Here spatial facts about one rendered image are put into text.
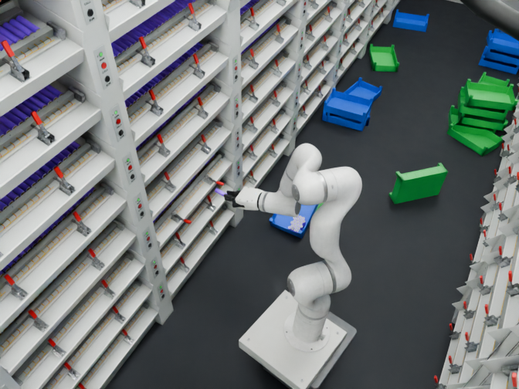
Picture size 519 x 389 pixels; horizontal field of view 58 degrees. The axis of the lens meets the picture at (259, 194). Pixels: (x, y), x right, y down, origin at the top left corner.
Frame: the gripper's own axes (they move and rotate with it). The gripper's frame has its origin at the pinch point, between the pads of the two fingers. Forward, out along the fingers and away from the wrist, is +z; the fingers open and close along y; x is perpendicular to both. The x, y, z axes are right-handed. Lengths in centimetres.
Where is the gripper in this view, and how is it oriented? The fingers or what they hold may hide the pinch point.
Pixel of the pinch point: (229, 195)
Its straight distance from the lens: 202.6
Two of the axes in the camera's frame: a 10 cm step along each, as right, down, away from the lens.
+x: 1.7, 7.8, 6.0
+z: -8.9, -1.4, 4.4
